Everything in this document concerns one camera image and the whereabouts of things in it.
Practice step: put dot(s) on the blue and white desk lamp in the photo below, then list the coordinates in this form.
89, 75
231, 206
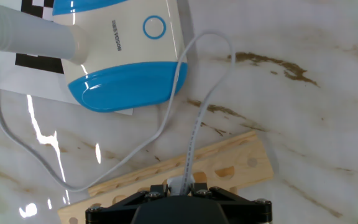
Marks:
126, 87

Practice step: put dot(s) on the wooden test tube rack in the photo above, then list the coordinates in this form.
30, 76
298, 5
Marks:
244, 158

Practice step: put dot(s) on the black and white marker sheet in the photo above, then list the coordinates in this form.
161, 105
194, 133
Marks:
36, 63

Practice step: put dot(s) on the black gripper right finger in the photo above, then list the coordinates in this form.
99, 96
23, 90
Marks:
200, 189

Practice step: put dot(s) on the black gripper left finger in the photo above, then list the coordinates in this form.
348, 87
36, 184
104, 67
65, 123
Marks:
158, 190

